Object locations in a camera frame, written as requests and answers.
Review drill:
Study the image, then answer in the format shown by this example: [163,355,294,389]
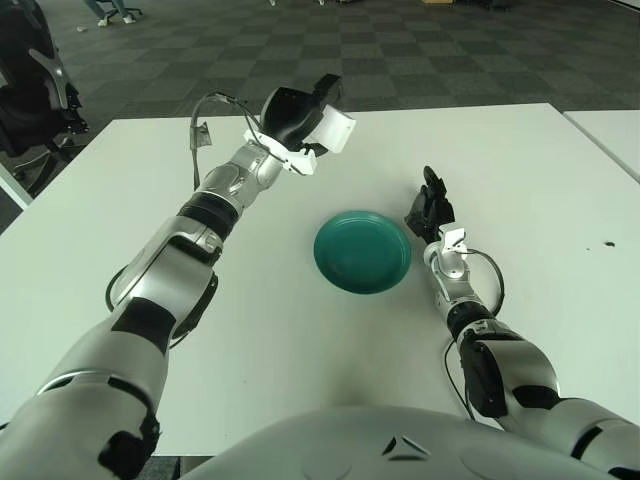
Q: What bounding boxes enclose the black robot at left edge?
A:
[0,0,91,184]

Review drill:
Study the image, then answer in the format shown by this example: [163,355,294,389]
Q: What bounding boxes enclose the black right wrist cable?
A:
[467,248,504,314]

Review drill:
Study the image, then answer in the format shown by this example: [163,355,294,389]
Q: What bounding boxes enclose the white charger block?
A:
[312,105,358,154]

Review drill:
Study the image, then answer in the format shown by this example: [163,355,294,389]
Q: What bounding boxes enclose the seated person legs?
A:
[82,0,136,27]

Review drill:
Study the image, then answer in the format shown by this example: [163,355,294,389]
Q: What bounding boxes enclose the white table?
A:
[562,109,640,184]

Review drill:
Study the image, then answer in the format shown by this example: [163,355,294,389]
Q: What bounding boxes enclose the black swivel chair base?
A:
[102,0,145,22]

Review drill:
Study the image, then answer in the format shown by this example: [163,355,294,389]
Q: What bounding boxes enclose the white desk edge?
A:
[0,162,35,211]

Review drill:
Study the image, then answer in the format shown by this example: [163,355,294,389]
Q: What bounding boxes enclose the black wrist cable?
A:
[467,248,504,314]
[188,91,266,191]

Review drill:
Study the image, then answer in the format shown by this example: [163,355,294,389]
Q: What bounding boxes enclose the teal round plate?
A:
[313,209,413,295]

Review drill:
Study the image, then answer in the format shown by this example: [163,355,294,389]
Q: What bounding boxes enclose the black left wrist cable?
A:
[188,91,266,191]

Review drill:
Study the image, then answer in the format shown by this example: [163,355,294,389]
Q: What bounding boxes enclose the silver robot torso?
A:
[179,404,616,480]

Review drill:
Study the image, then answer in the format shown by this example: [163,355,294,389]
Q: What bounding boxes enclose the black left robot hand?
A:
[260,73,346,156]

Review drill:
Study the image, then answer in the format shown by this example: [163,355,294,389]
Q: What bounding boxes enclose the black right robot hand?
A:
[402,165,456,245]

